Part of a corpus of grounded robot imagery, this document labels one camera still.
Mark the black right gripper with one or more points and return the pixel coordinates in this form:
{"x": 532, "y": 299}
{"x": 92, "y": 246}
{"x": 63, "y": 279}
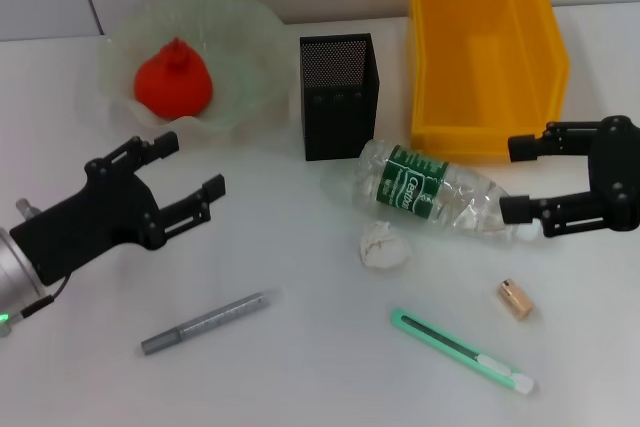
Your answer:
{"x": 617, "y": 172}

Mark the white paper ball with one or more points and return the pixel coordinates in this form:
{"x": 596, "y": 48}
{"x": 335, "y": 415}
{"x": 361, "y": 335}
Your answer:
{"x": 382, "y": 247}

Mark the grey marker pen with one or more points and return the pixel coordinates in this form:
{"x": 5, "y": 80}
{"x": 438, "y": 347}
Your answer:
{"x": 200, "y": 322}

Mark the black mesh pen holder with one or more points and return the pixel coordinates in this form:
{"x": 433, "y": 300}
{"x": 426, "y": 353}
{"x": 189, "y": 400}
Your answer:
{"x": 340, "y": 117}

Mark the clear green-label water bottle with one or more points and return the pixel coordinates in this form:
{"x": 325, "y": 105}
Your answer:
{"x": 400, "y": 177}

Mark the left gripper silver plug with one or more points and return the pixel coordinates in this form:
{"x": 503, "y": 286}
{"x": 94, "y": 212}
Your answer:
{"x": 25, "y": 209}

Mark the green utility knife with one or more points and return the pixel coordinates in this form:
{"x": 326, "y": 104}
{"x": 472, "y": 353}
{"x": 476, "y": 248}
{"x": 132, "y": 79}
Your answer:
{"x": 450, "y": 347}

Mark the small beige cork cylinder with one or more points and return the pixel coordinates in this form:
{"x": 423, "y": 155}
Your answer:
{"x": 515, "y": 299}

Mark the yellow plastic bin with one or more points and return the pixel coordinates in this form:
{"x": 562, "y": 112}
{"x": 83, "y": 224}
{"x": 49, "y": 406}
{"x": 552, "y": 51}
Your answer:
{"x": 480, "y": 72}

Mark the red funnel-shaped object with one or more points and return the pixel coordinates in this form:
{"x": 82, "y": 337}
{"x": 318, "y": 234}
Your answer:
{"x": 172, "y": 87}

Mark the green glass fruit plate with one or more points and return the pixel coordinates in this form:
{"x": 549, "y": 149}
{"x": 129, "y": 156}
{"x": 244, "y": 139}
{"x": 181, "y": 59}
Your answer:
{"x": 240, "y": 47}

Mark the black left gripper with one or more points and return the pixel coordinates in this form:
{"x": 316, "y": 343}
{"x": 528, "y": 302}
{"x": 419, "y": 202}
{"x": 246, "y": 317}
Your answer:
{"x": 90, "y": 222}

